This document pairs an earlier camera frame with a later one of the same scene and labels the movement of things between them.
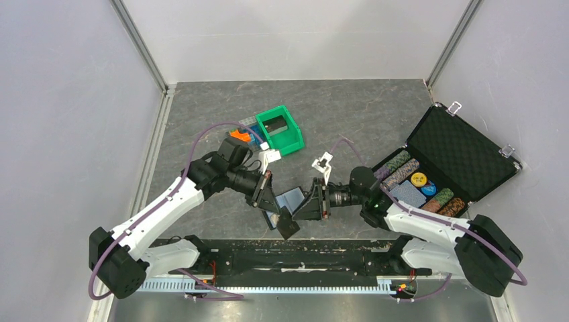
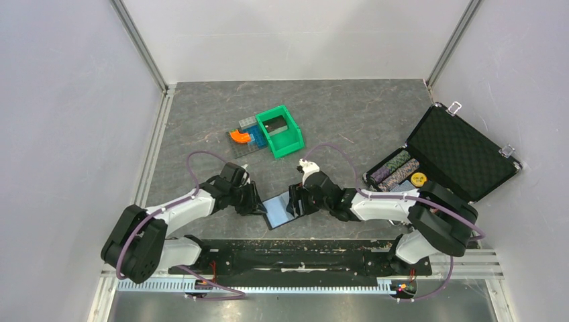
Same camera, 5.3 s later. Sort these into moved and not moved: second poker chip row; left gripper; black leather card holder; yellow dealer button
Moved: left gripper
Not moved: yellow dealer button; second poker chip row; black leather card holder
